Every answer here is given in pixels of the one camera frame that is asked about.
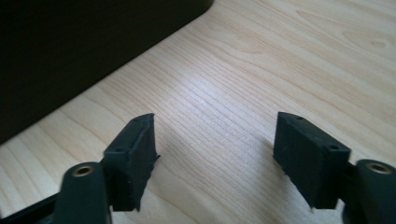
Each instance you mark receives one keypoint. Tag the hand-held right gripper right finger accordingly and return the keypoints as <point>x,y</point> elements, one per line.
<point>311,161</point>

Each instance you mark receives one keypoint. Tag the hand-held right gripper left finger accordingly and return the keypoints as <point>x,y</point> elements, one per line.
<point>130,161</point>

